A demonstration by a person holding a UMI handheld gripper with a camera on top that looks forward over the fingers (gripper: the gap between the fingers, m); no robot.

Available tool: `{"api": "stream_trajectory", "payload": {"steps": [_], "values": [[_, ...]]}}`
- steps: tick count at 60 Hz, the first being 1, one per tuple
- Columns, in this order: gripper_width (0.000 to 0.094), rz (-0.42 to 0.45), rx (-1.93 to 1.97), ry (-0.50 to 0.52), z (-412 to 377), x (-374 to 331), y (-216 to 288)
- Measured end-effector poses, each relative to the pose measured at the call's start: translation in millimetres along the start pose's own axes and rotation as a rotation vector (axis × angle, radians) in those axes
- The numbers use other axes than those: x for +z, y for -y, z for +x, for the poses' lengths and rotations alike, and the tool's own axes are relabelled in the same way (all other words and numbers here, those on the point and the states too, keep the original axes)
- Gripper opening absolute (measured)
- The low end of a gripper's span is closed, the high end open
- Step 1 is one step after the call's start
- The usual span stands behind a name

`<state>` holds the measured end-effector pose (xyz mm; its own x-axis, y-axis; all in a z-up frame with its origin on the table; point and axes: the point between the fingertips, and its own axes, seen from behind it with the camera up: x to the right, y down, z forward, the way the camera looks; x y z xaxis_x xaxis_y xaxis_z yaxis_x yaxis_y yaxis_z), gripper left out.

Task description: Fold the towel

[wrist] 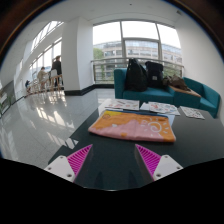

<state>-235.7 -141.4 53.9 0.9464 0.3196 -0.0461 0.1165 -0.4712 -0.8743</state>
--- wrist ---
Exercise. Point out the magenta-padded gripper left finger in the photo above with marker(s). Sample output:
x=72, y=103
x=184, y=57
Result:
x=76, y=160

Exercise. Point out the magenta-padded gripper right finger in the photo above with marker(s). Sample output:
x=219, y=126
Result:
x=150, y=159

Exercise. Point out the orange yellow cartoon print towel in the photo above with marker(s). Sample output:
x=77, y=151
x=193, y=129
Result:
x=130, y=126

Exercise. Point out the sticker sheet with round pictures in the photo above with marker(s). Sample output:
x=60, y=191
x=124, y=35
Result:
x=160, y=108

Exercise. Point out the sticker sheet with red shapes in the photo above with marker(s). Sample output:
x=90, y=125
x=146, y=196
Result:
x=122, y=104

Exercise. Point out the small sticker sheet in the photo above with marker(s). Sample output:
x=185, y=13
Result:
x=192, y=112

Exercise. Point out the teal sofa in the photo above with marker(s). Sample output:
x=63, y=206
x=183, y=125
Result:
x=156, y=95

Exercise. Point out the wooden sofa table top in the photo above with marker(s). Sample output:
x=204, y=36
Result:
x=186, y=91

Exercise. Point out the brown jacket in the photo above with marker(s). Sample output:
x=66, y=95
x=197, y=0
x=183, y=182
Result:
x=176, y=82

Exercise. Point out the wooden chairs group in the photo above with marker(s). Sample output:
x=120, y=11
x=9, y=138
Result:
x=54, y=81

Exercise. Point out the large black backpack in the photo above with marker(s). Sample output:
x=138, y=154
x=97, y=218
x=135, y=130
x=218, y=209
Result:
x=136, y=76

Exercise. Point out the black backpack with label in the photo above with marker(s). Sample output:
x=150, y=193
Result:
x=154, y=75

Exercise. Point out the person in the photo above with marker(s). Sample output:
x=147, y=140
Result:
x=27, y=83
x=41, y=75
x=57, y=66

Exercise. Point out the metal window railing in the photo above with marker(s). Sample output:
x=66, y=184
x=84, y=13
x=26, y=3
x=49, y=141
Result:
x=106, y=60

